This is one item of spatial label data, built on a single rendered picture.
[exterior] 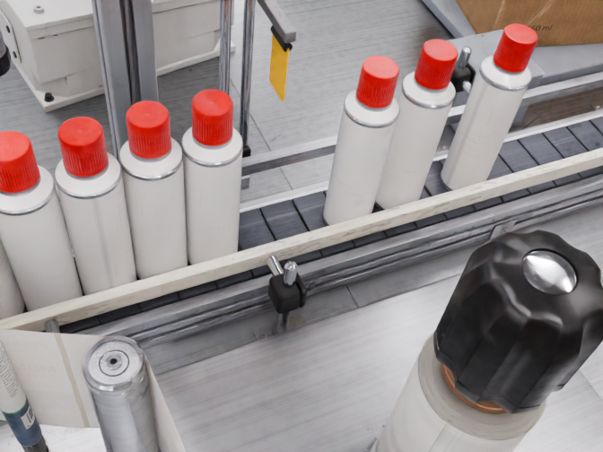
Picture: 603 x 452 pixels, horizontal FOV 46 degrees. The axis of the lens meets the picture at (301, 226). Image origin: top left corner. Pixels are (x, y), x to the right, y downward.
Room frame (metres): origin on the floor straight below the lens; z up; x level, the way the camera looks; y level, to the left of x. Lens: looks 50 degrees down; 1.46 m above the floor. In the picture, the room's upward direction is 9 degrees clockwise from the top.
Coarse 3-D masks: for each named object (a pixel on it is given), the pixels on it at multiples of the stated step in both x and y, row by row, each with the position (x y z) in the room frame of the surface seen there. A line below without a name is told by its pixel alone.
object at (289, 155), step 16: (576, 80) 0.70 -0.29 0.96; (592, 80) 0.70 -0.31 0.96; (528, 96) 0.65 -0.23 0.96; (544, 96) 0.67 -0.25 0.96; (560, 96) 0.68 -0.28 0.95; (304, 144) 0.52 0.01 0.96; (320, 144) 0.52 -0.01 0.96; (256, 160) 0.49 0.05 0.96; (272, 160) 0.49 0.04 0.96; (288, 160) 0.50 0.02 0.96; (304, 160) 0.51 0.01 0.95
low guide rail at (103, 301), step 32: (576, 160) 0.61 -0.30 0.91; (448, 192) 0.53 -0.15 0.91; (480, 192) 0.54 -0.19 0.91; (352, 224) 0.46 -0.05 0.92; (384, 224) 0.48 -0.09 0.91; (224, 256) 0.40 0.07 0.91; (256, 256) 0.41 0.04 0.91; (288, 256) 0.42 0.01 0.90; (128, 288) 0.35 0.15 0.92; (160, 288) 0.36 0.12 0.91; (0, 320) 0.29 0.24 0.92; (32, 320) 0.30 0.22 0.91; (64, 320) 0.31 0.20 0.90
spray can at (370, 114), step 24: (384, 72) 0.50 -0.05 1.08; (360, 96) 0.49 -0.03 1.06; (384, 96) 0.49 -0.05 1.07; (360, 120) 0.48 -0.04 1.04; (384, 120) 0.48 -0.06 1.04; (336, 144) 0.50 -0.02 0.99; (360, 144) 0.48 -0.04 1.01; (384, 144) 0.48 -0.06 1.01; (336, 168) 0.49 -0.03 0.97; (360, 168) 0.48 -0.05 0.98; (336, 192) 0.48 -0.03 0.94; (360, 192) 0.48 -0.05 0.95; (336, 216) 0.48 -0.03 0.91; (360, 216) 0.48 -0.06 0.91
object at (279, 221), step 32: (576, 128) 0.71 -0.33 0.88; (512, 160) 0.63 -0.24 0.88; (544, 160) 0.64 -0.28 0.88; (320, 192) 0.53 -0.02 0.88; (512, 192) 0.58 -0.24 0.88; (256, 224) 0.47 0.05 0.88; (288, 224) 0.48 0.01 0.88; (320, 224) 0.49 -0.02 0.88; (416, 224) 0.51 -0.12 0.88; (320, 256) 0.44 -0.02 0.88; (192, 288) 0.38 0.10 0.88; (96, 320) 0.33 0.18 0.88
